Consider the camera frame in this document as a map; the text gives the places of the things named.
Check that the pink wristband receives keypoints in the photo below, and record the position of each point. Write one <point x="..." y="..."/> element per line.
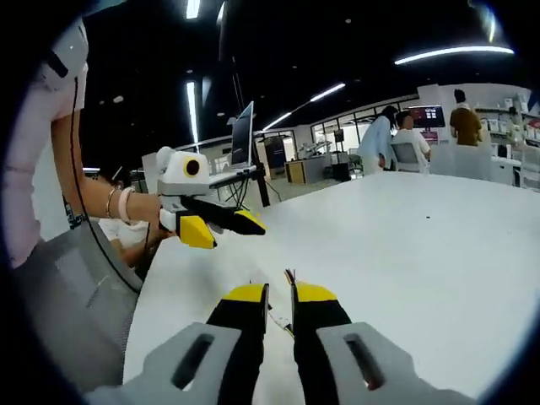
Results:
<point x="127" y="206"/>

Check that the white wall shelves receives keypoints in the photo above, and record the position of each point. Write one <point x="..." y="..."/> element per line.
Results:
<point x="510" y="122"/>

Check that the dark standing sign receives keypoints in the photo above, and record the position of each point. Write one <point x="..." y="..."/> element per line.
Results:
<point x="276" y="158"/>

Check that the white desk with black legs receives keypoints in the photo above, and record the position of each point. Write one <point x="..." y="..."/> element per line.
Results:
<point x="228" y="179"/>

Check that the person's left hand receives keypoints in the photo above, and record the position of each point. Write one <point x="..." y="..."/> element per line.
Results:
<point x="147" y="208"/>

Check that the grey mesh chair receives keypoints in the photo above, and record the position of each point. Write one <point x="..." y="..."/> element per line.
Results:
<point x="405" y="156"/>

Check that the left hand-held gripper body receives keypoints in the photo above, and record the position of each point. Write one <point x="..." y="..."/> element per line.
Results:
<point x="177" y="173"/>

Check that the brown cabinet box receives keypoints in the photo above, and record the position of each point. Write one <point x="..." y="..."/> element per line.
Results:
<point x="296" y="172"/>

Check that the white worn device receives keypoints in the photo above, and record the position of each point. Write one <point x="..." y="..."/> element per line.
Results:
<point x="71" y="46"/>

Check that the ceiling light strip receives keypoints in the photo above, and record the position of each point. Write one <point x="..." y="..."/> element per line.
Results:
<point x="191" y="109"/>
<point x="276" y="121"/>
<point x="455" y="54"/>
<point x="327" y="92"/>
<point x="192" y="8"/>

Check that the person's pink shirt torso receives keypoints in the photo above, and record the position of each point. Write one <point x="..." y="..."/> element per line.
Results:
<point x="29" y="169"/>

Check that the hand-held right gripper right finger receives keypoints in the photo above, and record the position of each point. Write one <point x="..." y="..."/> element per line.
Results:
<point x="358" y="367"/>

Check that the wall screen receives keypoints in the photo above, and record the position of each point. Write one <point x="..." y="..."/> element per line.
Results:
<point x="428" y="117"/>

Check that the dark computer monitor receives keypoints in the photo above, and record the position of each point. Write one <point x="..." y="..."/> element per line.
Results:
<point x="241" y="143"/>

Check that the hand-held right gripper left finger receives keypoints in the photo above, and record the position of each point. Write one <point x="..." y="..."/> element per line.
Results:
<point x="185" y="367"/>

